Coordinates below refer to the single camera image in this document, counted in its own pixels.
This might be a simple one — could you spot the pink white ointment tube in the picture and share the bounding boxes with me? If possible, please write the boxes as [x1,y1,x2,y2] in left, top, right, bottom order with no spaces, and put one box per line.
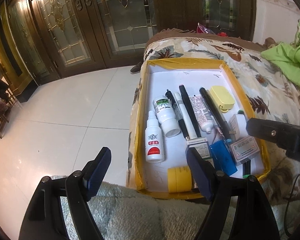
[190,95,214,134]

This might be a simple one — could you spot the blue lighter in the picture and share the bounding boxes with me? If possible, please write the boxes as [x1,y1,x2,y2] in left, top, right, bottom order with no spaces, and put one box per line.
[210,140,237,176]

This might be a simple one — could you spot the black marker pen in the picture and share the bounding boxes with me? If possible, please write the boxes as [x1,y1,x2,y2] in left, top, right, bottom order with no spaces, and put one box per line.
[179,85,202,138]

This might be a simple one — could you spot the brown glass panel doors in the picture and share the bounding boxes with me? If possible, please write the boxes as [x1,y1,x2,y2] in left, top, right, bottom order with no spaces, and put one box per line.
[0,0,256,101]

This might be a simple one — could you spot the yellow round jar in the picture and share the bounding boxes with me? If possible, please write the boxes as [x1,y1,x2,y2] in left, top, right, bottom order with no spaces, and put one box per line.
[167,166,192,193]

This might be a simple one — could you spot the translucent white pen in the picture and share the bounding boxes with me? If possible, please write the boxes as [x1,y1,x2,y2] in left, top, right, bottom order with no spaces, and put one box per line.
[174,92,197,139]

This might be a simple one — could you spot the lime green blanket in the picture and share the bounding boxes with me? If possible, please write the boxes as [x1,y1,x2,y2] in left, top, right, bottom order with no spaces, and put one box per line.
[261,43,300,88]

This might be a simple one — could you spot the pink snack packet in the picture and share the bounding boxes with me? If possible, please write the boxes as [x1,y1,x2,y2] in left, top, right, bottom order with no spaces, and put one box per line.
[196,23,215,35]

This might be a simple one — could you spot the red cloth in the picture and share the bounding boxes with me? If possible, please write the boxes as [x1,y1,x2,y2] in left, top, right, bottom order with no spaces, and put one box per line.
[217,32,228,37]

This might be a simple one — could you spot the black ballpoint pen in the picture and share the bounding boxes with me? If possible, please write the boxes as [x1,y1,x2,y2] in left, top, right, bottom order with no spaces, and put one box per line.
[165,90,190,140]

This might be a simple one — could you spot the green white medicine box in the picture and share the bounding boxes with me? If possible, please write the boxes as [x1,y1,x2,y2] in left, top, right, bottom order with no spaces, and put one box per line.
[186,137,214,166]

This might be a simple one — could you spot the leaf patterned beige blanket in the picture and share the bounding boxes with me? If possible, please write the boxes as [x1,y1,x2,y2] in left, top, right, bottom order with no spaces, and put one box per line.
[125,28,300,205]

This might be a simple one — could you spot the small pink matchbox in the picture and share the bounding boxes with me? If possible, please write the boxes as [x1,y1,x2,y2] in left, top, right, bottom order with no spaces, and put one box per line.
[230,136,260,166]

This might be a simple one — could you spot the white square charger box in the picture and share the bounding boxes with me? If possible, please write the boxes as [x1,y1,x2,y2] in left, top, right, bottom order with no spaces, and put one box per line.
[228,114,248,141]

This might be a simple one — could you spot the light green fluffy towel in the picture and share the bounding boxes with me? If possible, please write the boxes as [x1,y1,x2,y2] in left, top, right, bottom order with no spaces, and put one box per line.
[51,174,289,240]

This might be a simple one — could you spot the white bottle red label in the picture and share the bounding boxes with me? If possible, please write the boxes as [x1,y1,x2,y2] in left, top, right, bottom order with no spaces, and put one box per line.
[145,111,165,163]

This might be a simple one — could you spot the black cable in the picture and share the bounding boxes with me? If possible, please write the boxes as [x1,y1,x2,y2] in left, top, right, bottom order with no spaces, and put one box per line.
[283,173,300,239]

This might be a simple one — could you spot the black pen with tip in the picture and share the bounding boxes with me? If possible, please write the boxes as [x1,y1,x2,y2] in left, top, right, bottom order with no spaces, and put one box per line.
[199,87,235,143]

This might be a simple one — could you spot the yellow cardboard tray box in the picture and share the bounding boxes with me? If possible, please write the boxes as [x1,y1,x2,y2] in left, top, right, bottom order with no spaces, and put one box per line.
[131,57,270,199]

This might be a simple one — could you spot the white bottle green label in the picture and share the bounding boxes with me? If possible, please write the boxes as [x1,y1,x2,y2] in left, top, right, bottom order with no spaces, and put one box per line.
[153,96,180,138]

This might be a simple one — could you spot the yellow rounded plastic case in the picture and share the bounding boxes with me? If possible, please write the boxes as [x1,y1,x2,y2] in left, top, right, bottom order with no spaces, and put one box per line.
[209,86,235,113]

